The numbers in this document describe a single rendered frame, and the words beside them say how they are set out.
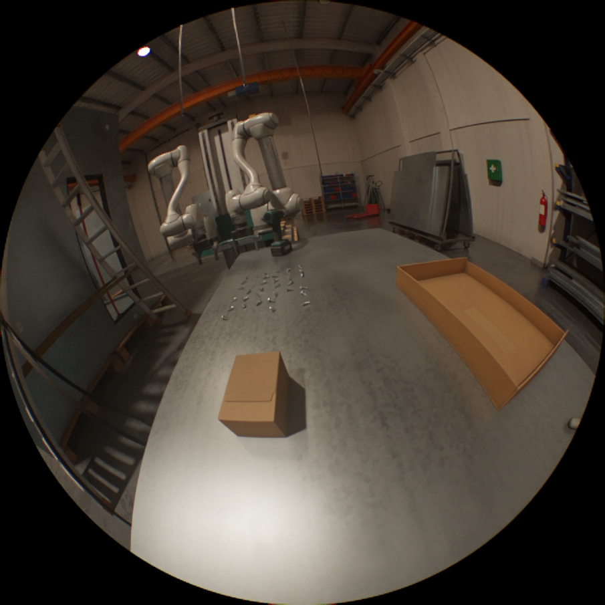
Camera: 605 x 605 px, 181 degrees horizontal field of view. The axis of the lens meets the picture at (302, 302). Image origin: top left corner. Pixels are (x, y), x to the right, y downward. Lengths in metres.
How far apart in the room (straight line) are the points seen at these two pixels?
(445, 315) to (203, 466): 0.48
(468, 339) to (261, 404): 0.33
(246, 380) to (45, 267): 2.17
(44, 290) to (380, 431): 2.30
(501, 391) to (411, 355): 0.18
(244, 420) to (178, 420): 0.18
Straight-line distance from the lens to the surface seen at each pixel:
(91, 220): 6.95
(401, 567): 0.29
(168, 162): 1.56
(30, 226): 2.36
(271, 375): 0.27
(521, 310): 0.63
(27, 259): 2.26
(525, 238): 4.83
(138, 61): 9.58
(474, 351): 0.36
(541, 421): 0.43
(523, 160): 4.94
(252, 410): 0.25
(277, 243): 0.96
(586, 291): 3.40
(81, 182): 1.91
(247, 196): 1.08
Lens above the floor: 0.91
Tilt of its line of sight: 31 degrees down
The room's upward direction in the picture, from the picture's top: 11 degrees counter-clockwise
